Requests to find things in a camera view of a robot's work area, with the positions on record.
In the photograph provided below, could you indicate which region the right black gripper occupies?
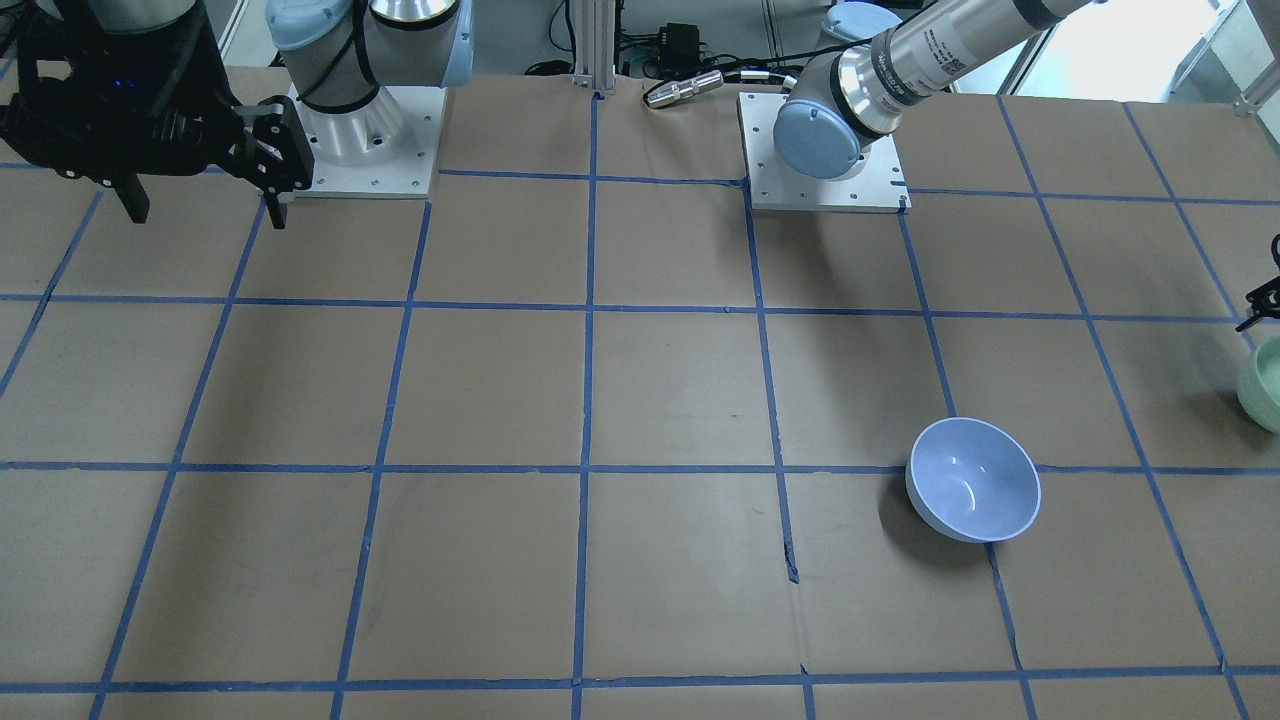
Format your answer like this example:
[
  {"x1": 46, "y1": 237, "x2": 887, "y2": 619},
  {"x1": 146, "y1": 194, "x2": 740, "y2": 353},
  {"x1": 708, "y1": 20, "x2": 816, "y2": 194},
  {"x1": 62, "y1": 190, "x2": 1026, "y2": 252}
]
[{"x1": 3, "y1": 1, "x2": 315, "y2": 231}]

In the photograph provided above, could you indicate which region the green bowl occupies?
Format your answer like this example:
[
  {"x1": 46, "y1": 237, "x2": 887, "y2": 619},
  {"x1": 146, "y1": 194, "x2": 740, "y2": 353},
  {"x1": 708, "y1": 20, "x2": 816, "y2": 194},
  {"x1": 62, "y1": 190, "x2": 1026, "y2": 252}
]
[{"x1": 1236, "y1": 336, "x2": 1279, "y2": 434}]

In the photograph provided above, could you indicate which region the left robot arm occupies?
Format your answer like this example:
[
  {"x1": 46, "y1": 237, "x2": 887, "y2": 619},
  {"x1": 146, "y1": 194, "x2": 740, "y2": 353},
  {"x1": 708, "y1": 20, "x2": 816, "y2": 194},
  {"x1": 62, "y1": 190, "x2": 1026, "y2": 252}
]
[{"x1": 769, "y1": 1, "x2": 1277, "y2": 327}]

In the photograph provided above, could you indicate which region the blue bowl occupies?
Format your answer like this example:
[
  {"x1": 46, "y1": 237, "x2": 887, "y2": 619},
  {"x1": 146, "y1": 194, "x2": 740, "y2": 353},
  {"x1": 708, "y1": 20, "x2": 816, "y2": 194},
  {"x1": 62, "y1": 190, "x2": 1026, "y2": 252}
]
[{"x1": 905, "y1": 416, "x2": 1043, "y2": 544}]

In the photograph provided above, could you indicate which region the silver metal connector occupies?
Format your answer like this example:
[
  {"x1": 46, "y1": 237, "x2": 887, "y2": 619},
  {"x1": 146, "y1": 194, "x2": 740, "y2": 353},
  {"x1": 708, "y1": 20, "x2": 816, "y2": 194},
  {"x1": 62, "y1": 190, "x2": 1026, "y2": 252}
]
[{"x1": 643, "y1": 70, "x2": 724, "y2": 110}]

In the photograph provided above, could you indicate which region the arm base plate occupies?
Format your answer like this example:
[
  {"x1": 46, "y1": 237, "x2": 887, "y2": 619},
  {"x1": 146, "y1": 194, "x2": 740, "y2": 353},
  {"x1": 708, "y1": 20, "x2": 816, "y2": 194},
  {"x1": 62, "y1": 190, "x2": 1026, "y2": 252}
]
[
  {"x1": 294, "y1": 86, "x2": 449, "y2": 200},
  {"x1": 737, "y1": 92, "x2": 913, "y2": 214}
]

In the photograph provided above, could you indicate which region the aluminium frame post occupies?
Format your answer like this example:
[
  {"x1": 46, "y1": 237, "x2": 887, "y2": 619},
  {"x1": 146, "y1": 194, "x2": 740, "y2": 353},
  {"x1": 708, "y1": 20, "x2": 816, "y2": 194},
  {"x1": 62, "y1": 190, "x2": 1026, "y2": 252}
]
[{"x1": 564, "y1": 0, "x2": 622, "y2": 97}]

